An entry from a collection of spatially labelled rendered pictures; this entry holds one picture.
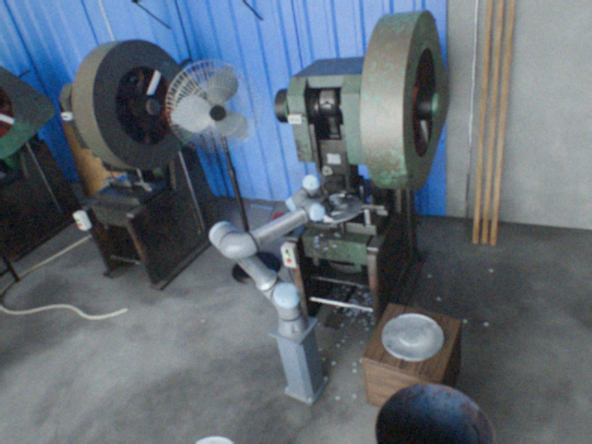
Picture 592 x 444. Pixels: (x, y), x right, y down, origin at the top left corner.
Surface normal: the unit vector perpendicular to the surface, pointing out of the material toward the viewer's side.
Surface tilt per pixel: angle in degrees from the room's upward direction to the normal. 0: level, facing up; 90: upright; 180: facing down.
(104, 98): 90
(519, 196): 90
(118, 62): 90
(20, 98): 90
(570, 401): 0
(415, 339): 0
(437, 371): 0
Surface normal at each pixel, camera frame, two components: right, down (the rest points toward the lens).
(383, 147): -0.40, 0.62
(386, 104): -0.45, 0.20
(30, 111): 0.91, 0.07
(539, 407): -0.15, -0.85
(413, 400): 0.09, 0.46
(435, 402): -0.29, 0.49
